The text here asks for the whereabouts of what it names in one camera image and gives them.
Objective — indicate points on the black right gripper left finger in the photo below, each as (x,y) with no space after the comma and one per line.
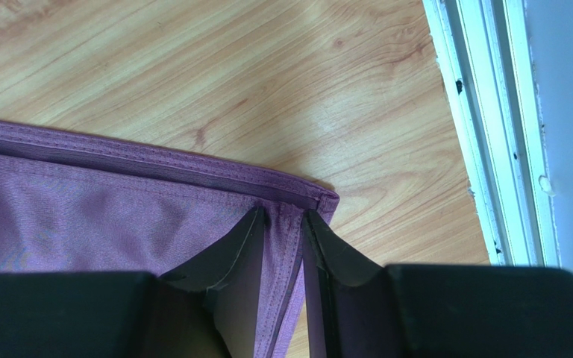
(205,307)

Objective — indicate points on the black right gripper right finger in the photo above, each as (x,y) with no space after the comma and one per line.
(356,308)

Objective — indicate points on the purple cloth napkin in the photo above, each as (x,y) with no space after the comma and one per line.
(75,202)

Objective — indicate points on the aluminium frame rail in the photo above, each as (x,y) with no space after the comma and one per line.
(483,52)

